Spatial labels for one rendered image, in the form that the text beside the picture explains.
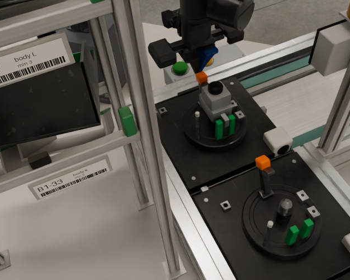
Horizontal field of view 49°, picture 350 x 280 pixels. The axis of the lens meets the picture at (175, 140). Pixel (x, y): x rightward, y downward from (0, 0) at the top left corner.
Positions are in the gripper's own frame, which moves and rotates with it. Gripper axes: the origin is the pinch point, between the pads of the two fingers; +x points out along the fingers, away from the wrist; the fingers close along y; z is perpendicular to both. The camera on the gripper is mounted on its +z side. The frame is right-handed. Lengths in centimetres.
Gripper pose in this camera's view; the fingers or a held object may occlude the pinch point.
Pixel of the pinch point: (196, 61)
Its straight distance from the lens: 81.7
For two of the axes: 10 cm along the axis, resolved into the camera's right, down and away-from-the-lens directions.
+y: -9.1, 3.6, -2.1
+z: -4.1, -7.1, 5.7
